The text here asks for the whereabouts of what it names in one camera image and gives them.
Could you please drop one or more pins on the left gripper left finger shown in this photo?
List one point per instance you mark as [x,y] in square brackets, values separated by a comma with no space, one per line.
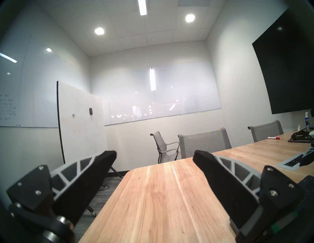
[78,183]

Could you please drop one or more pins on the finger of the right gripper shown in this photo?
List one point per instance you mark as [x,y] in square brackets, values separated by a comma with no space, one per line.
[309,156]

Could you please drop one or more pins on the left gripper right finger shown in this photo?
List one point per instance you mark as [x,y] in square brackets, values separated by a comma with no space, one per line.
[228,188]

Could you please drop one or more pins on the black laptop stand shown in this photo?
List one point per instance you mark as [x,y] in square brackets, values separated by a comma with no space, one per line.
[299,140]

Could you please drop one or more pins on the silver table power outlet box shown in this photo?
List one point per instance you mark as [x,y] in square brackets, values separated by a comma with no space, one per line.
[289,163]

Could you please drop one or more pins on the whiteboard cleaner spray bottle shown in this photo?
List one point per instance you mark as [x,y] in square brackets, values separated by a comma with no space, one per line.
[307,122]

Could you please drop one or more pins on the red whiteboard marker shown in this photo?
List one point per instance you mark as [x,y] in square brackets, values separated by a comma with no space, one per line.
[273,138]

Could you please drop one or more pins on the grey mesh office chair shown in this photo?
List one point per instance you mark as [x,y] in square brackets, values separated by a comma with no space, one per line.
[267,131]

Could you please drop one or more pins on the grey mesh chair wide back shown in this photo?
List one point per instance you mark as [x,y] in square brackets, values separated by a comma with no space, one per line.
[203,144]

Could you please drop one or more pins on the freestanding whiteboard on stand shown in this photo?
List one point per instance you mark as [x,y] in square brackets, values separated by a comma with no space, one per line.
[78,122]

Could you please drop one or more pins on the grey chair with armrests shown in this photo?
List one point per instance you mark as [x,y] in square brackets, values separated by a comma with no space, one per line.
[160,144]

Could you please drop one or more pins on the round ceiling light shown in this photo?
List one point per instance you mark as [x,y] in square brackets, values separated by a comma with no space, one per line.
[190,18]
[99,31]

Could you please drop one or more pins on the linear ceiling light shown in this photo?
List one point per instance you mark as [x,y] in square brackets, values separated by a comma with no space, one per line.
[142,7]

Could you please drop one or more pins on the large black wall screen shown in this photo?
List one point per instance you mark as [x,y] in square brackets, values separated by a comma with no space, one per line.
[289,73]

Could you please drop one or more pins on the wall whiteboard with writing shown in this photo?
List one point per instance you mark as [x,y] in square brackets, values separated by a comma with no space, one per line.
[36,98]

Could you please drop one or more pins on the glass wall whiteboard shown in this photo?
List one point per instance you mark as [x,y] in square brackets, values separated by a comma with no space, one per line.
[171,93]

